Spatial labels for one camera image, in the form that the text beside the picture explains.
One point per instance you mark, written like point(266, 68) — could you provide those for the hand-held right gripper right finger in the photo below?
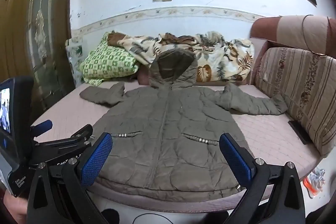
point(236, 158)

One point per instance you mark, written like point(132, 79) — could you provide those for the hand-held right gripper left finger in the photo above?
point(97, 158)

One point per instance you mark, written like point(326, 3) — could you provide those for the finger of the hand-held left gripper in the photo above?
point(43, 127)
point(76, 136)

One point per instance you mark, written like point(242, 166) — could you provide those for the olive hooded puffer jacket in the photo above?
point(162, 134)

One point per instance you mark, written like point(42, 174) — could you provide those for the person's left hand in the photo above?
point(13, 207)

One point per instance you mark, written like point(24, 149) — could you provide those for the pink quilted bed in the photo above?
point(262, 134)

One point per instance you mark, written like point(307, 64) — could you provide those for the black phone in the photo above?
point(299, 132)

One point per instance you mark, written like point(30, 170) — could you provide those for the clear plastic bag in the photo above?
point(74, 56)

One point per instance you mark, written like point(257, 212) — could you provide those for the green patterned pillow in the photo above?
point(107, 64)

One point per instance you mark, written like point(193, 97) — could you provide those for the white orange shoe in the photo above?
point(315, 182)

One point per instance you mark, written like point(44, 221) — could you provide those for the striped floral cushion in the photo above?
point(302, 87)

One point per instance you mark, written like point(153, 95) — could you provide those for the wooden door with glass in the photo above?
point(26, 29)

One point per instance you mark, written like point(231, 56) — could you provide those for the leaf print blanket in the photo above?
point(215, 61)

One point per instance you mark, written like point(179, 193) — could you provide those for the upholstered pink brown headboard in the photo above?
point(283, 27)

